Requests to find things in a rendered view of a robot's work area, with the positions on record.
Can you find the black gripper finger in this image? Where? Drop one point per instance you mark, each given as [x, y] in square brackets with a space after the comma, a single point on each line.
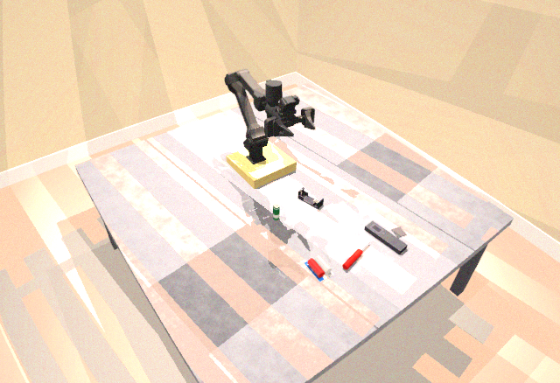
[280, 130]
[308, 123]

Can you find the green and white battery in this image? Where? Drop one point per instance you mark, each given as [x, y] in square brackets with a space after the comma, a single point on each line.
[276, 211]

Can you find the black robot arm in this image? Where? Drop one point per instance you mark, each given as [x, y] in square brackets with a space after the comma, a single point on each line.
[263, 99]

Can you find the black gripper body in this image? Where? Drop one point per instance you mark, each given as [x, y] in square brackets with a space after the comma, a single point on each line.
[288, 119]

